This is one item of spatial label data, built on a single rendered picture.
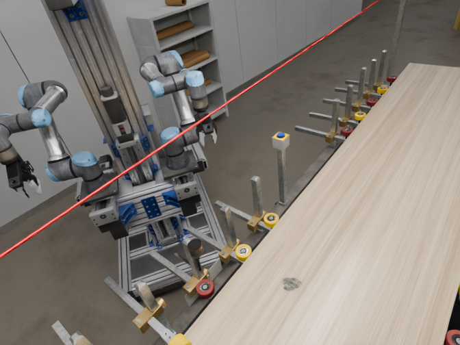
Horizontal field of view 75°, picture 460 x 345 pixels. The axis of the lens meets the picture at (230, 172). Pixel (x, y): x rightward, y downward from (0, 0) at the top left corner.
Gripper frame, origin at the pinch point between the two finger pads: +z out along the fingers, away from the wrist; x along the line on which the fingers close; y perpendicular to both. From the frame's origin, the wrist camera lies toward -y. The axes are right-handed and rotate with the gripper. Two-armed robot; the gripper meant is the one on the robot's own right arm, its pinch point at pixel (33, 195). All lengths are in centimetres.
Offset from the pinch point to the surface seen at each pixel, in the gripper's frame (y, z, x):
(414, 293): -84, 42, -140
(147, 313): -55, 35, -37
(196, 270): -42, 37, -60
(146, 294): -54, 23, -40
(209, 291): -52, 41, -63
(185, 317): -47, 62, -48
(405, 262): -71, 42, -147
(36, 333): 23, 132, 70
